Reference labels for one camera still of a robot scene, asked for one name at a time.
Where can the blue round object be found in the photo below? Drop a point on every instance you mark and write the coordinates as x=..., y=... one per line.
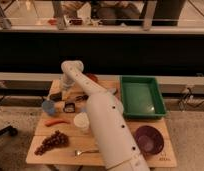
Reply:
x=48, y=106

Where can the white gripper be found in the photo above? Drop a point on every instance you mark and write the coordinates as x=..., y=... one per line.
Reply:
x=66, y=83

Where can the orange carrot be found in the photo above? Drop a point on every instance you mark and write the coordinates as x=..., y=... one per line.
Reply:
x=49, y=123

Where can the red round object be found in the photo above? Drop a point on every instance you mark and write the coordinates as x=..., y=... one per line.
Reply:
x=92, y=77

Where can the green plastic tray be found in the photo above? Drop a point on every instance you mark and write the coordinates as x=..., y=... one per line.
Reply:
x=141, y=98

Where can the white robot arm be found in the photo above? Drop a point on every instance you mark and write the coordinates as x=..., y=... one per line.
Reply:
x=115, y=142

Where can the black handled tool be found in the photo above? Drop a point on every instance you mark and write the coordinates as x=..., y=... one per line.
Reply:
x=77, y=99

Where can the purple bowl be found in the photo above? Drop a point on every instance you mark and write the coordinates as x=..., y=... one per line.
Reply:
x=149, y=140

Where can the black chair base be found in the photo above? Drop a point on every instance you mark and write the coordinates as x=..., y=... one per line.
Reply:
x=10, y=130

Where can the metal spoon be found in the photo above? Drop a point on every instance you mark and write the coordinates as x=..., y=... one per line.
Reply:
x=80, y=152

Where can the white plastic cup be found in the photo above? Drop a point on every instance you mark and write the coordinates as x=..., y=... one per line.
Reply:
x=81, y=121

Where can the bunch of dark grapes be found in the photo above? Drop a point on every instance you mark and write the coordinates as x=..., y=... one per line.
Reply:
x=57, y=139

